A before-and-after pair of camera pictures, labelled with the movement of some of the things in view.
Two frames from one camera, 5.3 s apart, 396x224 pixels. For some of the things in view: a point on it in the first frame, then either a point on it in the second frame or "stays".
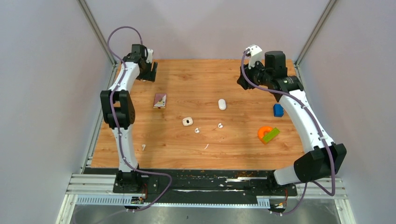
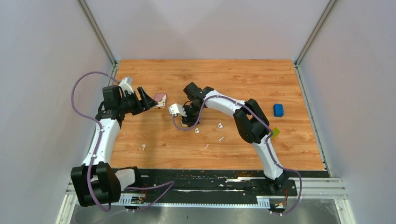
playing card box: (159, 101) stays
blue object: (278, 110) stays
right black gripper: (244, 82) -> (189, 120)
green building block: (271, 135) stays
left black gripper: (152, 76) -> (150, 103)
